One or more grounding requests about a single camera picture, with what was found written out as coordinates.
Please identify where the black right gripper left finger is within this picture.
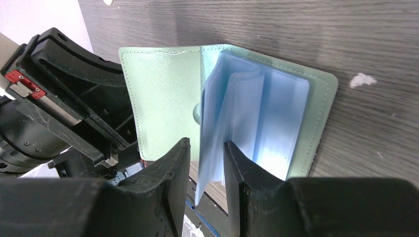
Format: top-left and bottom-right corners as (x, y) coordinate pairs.
(0, 138), (191, 237)

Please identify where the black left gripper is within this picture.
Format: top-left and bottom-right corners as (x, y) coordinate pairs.
(0, 28), (141, 178)

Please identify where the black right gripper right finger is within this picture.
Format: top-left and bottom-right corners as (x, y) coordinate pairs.
(223, 141), (419, 237)

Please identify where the mint green card holder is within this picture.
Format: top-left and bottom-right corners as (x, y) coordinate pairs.
(119, 44), (338, 203)

